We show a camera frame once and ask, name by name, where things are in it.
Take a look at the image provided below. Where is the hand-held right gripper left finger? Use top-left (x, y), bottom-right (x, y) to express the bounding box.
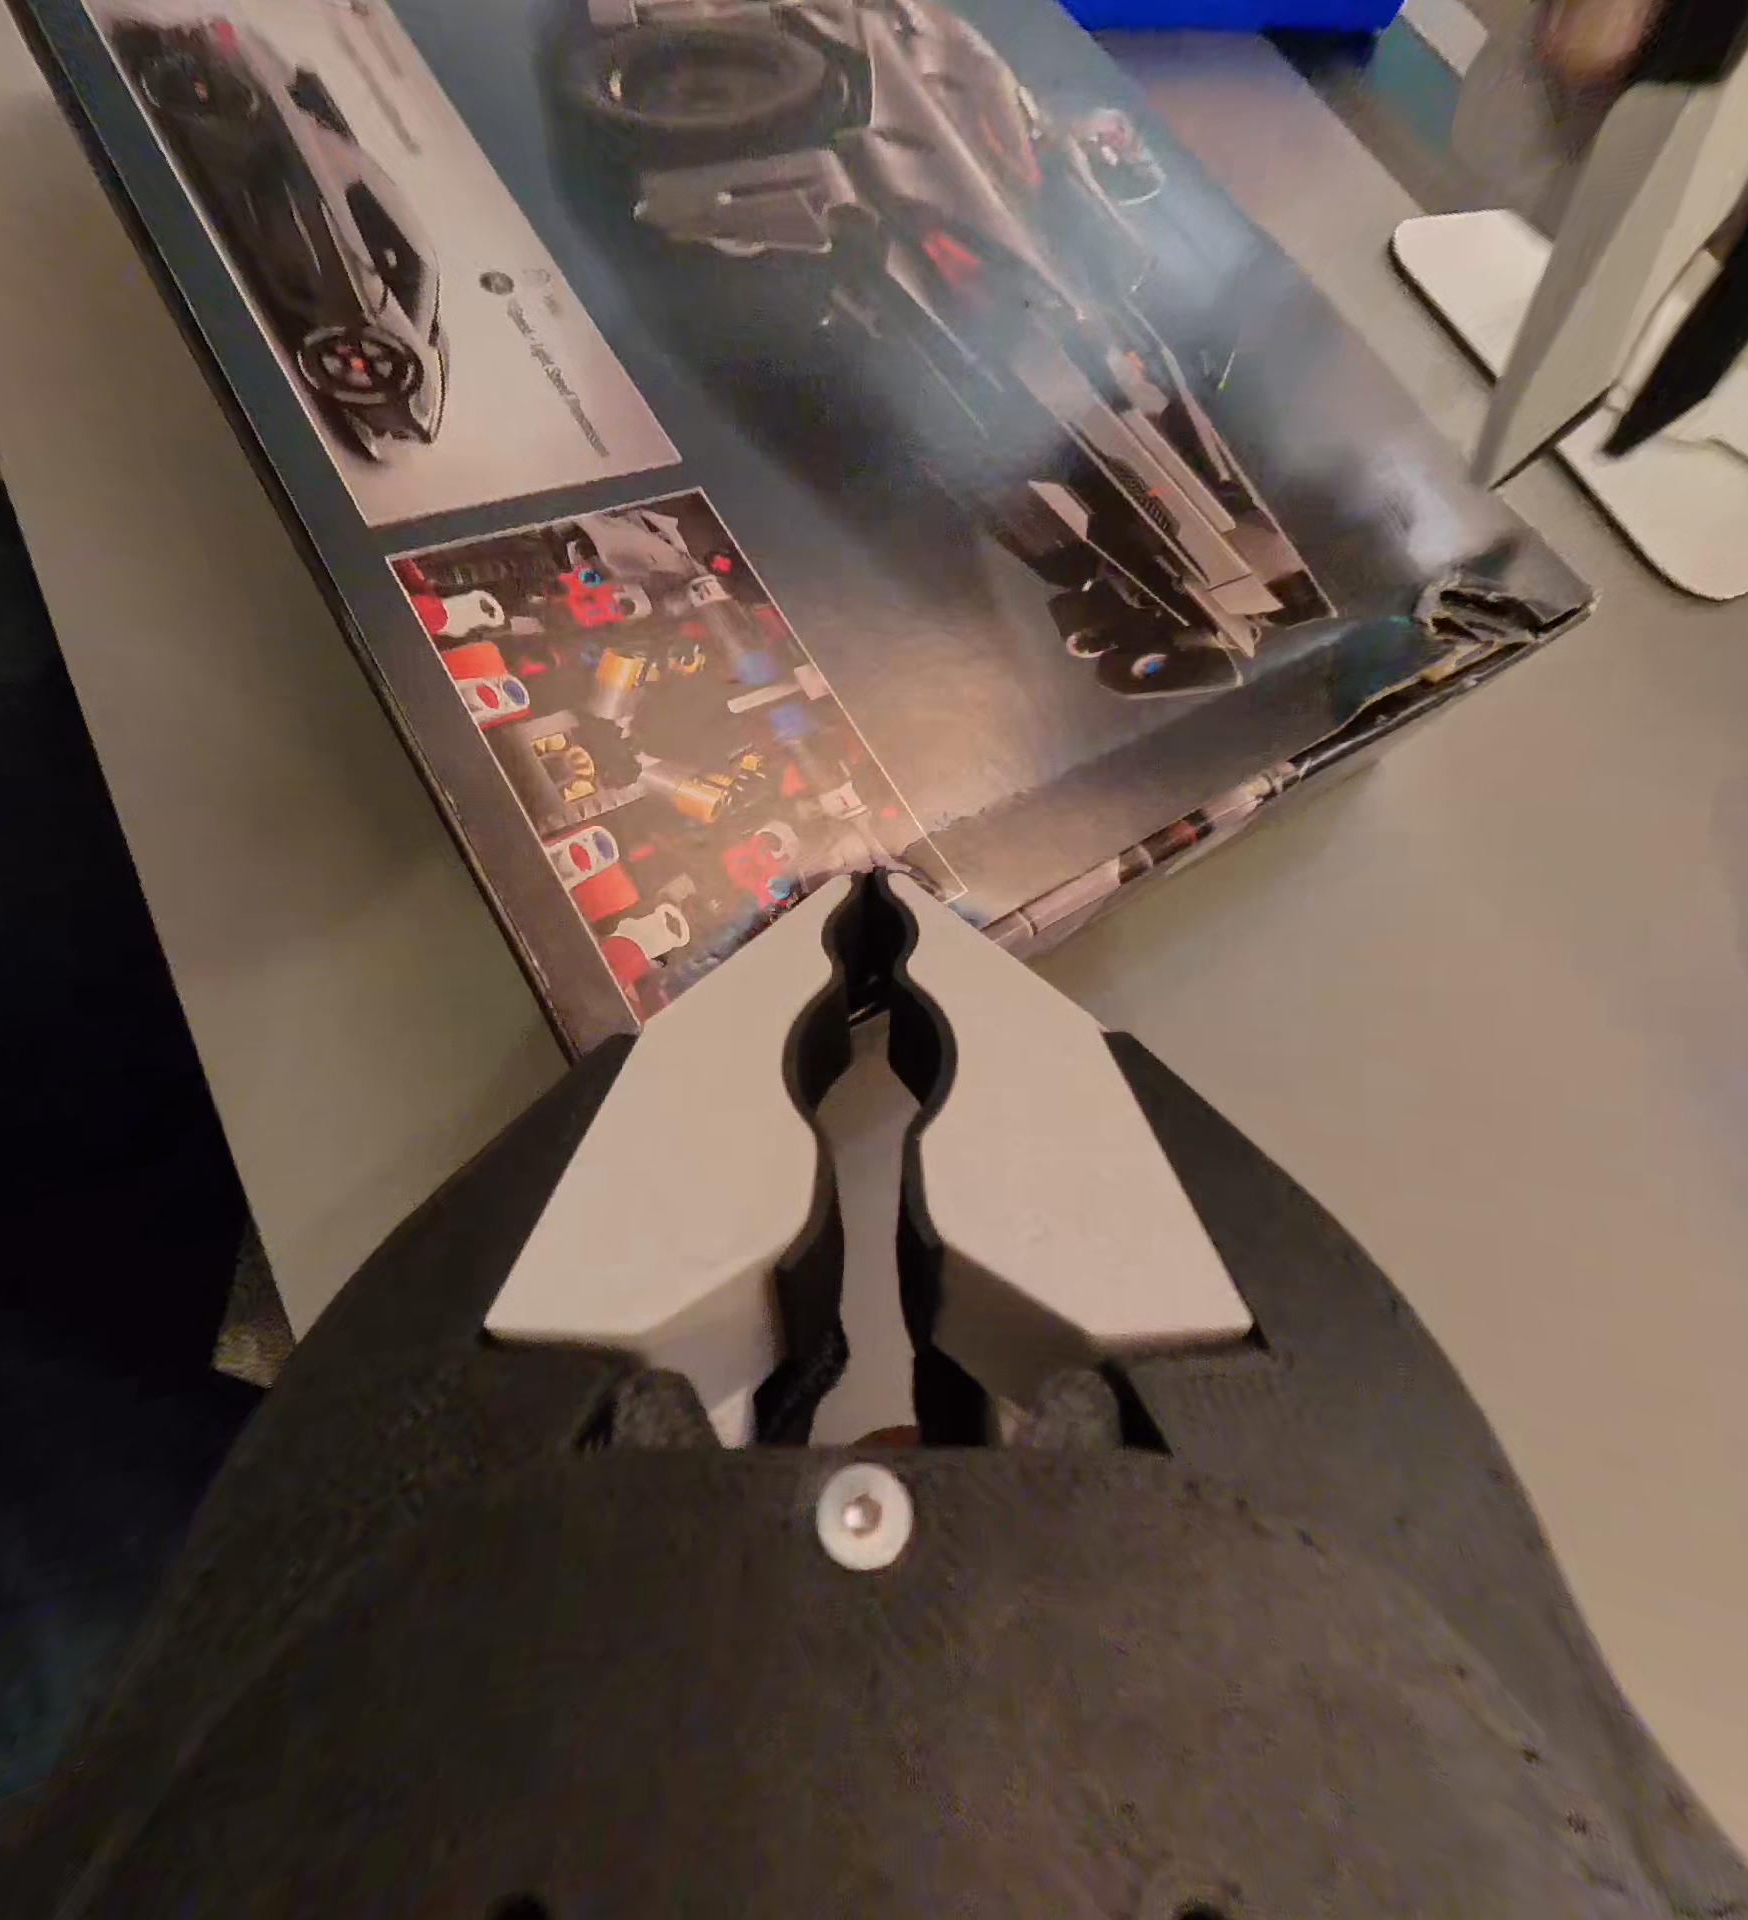
top-left (482, 877), bottom-right (862, 1446)

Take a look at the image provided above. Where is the dark lego set box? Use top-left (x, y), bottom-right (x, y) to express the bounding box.
top-left (10, 0), bottom-right (1596, 1062)

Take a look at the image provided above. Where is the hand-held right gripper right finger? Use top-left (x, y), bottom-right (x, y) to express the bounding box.
top-left (880, 877), bottom-right (1255, 1444)

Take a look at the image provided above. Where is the white monitor stand base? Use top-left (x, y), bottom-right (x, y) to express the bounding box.
top-left (1389, 207), bottom-right (1748, 605)

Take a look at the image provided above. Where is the blue plastic bin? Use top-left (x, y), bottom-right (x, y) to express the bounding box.
top-left (1056, 0), bottom-right (1403, 36)

